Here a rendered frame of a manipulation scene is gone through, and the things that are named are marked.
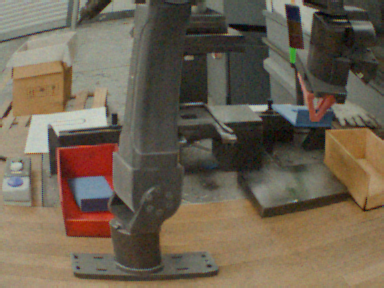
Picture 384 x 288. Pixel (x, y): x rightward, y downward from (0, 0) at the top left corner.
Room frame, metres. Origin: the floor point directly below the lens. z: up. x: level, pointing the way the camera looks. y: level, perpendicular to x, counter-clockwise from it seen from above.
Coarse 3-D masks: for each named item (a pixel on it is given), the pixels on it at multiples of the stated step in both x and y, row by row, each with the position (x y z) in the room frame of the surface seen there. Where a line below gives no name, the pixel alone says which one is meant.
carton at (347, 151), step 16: (336, 144) 1.12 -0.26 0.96; (352, 144) 1.19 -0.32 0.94; (368, 144) 1.19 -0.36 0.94; (336, 160) 1.11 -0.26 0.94; (352, 160) 1.02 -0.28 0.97; (368, 160) 1.18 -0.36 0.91; (336, 176) 1.10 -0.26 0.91; (352, 176) 1.02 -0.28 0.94; (368, 176) 0.94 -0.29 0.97; (352, 192) 1.01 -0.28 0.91; (368, 192) 1.01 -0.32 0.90; (368, 208) 0.94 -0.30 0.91
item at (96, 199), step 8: (72, 184) 1.08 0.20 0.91; (80, 184) 1.08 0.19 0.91; (88, 184) 1.08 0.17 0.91; (96, 184) 1.09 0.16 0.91; (104, 184) 1.09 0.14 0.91; (80, 192) 1.05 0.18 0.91; (88, 192) 1.05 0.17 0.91; (96, 192) 1.05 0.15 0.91; (104, 192) 1.05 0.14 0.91; (80, 200) 0.97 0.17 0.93; (88, 200) 0.97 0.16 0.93; (96, 200) 0.97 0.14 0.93; (104, 200) 0.98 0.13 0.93; (80, 208) 0.98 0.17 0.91; (88, 208) 0.98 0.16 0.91; (96, 208) 0.98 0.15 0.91; (104, 208) 0.99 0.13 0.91
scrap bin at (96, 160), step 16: (112, 144) 1.14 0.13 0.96; (64, 160) 1.12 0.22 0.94; (80, 160) 1.13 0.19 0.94; (96, 160) 1.13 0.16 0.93; (112, 160) 1.14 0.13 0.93; (64, 176) 1.12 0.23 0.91; (80, 176) 1.13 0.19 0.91; (96, 176) 1.13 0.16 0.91; (112, 176) 1.14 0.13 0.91; (64, 192) 1.05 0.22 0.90; (64, 208) 0.94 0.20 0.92; (64, 224) 0.88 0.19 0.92; (80, 224) 0.88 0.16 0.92; (96, 224) 0.89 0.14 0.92
